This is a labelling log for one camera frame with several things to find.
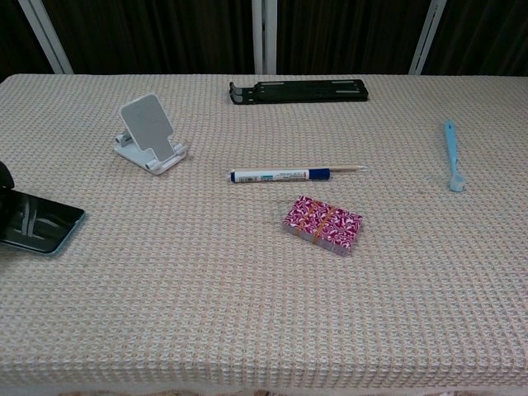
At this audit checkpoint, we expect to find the white frame post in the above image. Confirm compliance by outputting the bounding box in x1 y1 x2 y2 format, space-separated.
251 0 279 76
16 0 75 76
408 0 449 76

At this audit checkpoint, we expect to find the black folded laptop stand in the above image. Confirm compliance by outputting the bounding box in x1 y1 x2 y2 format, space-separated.
229 79 370 106

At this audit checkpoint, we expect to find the white folding phone stand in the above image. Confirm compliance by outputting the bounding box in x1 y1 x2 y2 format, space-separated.
114 92 187 177

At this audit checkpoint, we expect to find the black smartphone with blue case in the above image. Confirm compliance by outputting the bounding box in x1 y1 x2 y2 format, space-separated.
0 188 87 257

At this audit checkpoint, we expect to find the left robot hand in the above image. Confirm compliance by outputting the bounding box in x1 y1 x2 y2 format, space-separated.
0 160 16 192

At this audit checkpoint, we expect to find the orange rubber band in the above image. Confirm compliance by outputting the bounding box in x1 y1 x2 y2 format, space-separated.
297 199 335 244

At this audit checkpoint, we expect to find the dark curtain panel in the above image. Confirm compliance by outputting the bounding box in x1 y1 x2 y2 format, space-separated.
42 0 256 76
275 0 432 76
421 0 528 78
0 0 55 82

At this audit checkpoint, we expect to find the white blue marker pen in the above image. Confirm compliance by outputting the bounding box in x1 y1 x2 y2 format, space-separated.
229 167 332 184

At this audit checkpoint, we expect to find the red patterned card deck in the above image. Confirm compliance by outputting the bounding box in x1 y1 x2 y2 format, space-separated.
282 195 364 258

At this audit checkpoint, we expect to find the light blue toothbrush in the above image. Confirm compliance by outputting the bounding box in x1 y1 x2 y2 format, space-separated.
443 119 468 194

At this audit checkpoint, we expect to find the beige woven tablecloth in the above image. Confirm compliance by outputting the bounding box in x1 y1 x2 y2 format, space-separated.
0 73 528 393

